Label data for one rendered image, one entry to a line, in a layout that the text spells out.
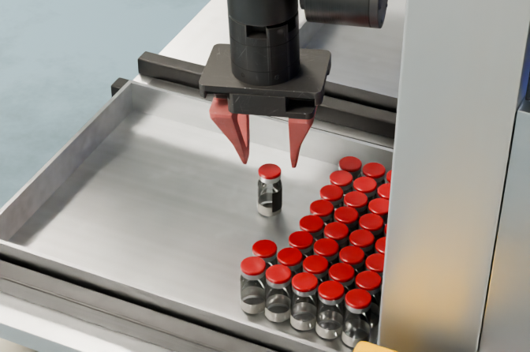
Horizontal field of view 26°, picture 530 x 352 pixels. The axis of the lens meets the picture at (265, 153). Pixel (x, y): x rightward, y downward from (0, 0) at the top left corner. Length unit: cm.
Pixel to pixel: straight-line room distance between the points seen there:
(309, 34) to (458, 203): 64
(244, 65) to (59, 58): 204
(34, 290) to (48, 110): 181
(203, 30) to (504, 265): 70
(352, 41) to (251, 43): 39
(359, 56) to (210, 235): 33
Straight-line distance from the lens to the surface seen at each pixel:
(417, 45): 61
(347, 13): 88
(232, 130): 97
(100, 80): 285
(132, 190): 108
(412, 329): 73
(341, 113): 115
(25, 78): 289
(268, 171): 102
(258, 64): 92
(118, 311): 93
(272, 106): 94
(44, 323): 96
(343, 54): 127
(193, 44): 129
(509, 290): 69
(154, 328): 92
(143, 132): 115
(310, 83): 93
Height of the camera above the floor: 155
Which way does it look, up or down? 37 degrees down
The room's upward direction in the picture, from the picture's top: straight up
